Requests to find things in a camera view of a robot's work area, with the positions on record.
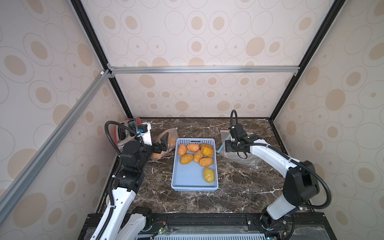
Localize light blue plastic basket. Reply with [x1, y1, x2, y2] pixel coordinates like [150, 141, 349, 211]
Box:
[171, 151, 219, 192]

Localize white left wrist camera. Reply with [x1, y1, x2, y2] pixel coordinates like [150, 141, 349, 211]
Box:
[135, 123, 152, 146]

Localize silver aluminium rail back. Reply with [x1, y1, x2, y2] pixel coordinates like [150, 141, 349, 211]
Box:
[110, 66, 300, 75]

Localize clear zipper bag pink strip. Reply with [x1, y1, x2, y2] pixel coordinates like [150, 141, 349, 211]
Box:
[151, 128, 179, 161]

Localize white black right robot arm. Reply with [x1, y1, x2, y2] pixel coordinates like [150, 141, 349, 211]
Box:
[225, 110, 332, 230]

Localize silver aluminium rail left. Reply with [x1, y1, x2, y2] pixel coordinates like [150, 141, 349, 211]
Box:
[1, 69, 112, 224]

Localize silver aluminium rail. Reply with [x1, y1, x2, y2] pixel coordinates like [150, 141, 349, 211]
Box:
[110, 66, 300, 75]
[1, 69, 112, 224]

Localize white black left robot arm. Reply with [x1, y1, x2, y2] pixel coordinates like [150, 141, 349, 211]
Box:
[91, 121, 169, 240]

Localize red and chrome toaster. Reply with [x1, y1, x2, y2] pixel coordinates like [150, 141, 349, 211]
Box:
[115, 117, 142, 152]

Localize clear zipper bag blue strip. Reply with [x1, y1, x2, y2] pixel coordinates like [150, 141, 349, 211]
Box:
[217, 130, 262, 167]

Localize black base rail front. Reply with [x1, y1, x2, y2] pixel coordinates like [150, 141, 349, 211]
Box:
[79, 212, 336, 240]

